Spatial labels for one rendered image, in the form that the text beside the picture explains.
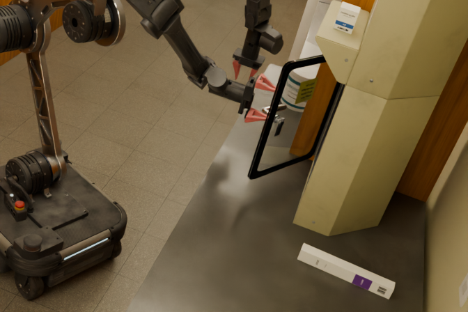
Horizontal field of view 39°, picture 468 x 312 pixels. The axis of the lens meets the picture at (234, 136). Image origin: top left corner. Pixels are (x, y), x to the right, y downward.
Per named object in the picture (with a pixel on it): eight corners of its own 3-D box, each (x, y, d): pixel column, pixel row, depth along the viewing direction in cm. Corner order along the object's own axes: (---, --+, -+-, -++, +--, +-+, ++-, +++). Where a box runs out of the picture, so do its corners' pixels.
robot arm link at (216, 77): (205, 57, 200) (187, 79, 199) (202, 45, 189) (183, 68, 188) (236, 81, 199) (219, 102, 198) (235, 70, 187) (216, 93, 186)
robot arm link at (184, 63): (163, -15, 162) (135, 18, 161) (180, -4, 160) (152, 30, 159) (206, 56, 202) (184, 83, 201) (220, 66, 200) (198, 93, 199)
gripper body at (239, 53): (260, 68, 219) (265, 49, 216) (231, 58, 221) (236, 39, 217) (264, 61, 225) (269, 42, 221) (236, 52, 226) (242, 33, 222)
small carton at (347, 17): (353, 28, 176) (361, 7, 173) (351, 34, 171) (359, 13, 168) (335, 21, 176) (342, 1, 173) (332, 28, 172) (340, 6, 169)
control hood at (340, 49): (358, 42, 196) (370, 11, 191) (345, 86, 168) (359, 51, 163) (322, 29, 197) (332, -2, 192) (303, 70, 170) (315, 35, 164)
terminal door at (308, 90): (312, 157, 217) (354, 49, 196) (247, 181, 196) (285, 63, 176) (310, 156, 217) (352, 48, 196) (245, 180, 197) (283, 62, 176)
